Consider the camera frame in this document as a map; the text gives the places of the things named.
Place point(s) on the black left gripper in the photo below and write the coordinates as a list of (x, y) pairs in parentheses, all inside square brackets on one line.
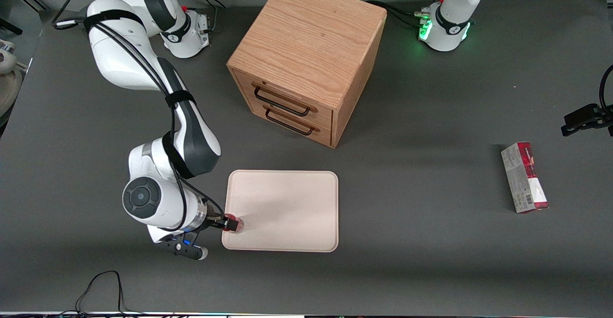
[(585, 118)]

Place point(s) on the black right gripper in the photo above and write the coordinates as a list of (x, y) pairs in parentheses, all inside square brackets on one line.
[(215, 221)]

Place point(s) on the red coke bottle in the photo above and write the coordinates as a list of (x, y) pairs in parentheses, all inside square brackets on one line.
[(240, 225)]

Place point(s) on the beige rectangular tray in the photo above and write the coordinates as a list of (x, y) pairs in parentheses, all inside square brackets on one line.
[(287, 203)]

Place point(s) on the red and grey carton box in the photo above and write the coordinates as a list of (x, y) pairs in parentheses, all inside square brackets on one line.
[(524, 176)]

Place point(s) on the wooden two-drawer cabinet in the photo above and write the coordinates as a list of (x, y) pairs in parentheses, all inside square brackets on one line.
[(306, 40)]

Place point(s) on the beige round stand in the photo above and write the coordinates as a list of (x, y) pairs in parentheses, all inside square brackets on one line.
[(8, 83)]

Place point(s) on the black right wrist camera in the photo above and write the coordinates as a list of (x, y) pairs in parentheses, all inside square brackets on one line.
[(187, 248)]

